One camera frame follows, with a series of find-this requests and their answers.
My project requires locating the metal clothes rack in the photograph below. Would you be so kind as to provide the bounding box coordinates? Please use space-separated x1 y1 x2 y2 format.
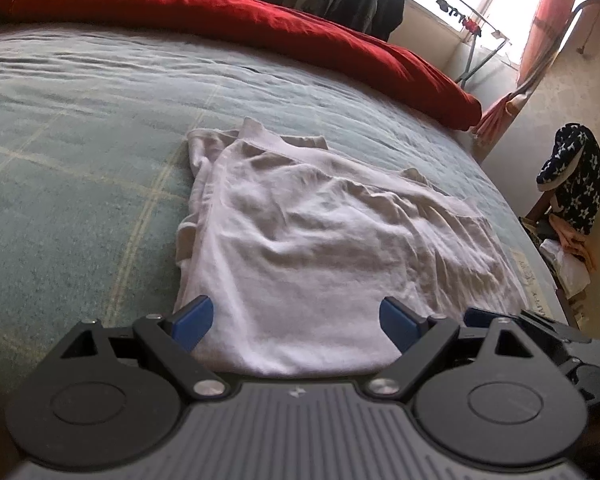
380 0 513 86

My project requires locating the orange folded cloth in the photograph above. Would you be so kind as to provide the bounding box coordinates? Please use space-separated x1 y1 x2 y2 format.
552 217 598 266

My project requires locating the orange striped curtain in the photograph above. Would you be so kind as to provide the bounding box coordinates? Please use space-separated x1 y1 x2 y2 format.
472 0 588 148

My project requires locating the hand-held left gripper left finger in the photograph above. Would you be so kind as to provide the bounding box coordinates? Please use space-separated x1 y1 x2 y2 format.
60 296 228 401

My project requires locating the plain dark jacket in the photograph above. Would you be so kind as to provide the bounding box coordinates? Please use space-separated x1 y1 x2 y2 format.
365 0 406 43

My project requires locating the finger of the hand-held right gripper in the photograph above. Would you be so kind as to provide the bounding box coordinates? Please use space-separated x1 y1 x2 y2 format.
522 310 593 348
464 307 503 328

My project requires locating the bed with green blanket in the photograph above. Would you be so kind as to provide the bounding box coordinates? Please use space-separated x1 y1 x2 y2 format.
0 25 568 411

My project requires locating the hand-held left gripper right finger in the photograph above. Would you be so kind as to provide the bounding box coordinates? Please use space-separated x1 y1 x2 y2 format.
366 296 536 403

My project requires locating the navy star-patterned garment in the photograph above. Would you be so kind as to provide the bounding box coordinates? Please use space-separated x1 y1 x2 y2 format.
536 122 600 236

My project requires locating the wooden chair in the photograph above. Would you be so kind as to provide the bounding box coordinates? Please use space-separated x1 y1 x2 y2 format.
522 195 581 331

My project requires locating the white folded cloth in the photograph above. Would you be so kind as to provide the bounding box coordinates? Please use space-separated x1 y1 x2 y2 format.
540 237 591 298

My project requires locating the white printed t-shirt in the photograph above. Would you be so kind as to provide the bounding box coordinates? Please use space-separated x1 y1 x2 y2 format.
174 117 528 378

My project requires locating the red duvet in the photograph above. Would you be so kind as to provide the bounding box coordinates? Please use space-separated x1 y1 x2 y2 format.
0 0 482 131

